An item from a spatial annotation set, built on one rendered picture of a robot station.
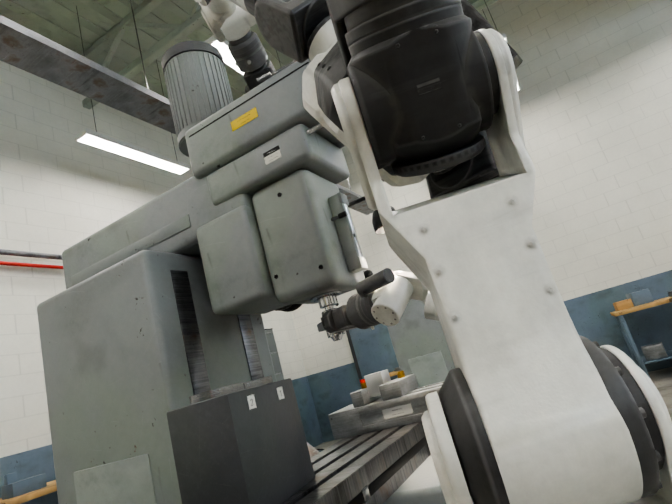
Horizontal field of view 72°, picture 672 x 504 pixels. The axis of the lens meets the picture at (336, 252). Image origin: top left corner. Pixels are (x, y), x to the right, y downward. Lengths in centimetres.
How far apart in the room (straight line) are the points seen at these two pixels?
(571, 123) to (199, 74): 695
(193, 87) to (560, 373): 133
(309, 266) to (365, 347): 715
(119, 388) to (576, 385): 116
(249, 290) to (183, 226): 31
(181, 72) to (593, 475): 145
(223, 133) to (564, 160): 689
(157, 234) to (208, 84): 49
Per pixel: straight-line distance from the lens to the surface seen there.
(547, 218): 768
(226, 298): 125
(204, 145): 137
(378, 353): 816
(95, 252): 169
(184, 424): 80
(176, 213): 142
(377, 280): 100
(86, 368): 149
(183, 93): 155
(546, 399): 43
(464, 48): 48
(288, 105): 123
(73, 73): 393
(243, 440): 76
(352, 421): 133
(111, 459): 143
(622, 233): 765
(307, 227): 114
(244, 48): 134
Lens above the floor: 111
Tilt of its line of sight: 14 degrees up
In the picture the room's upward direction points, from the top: 16 degrees counter-clockwise
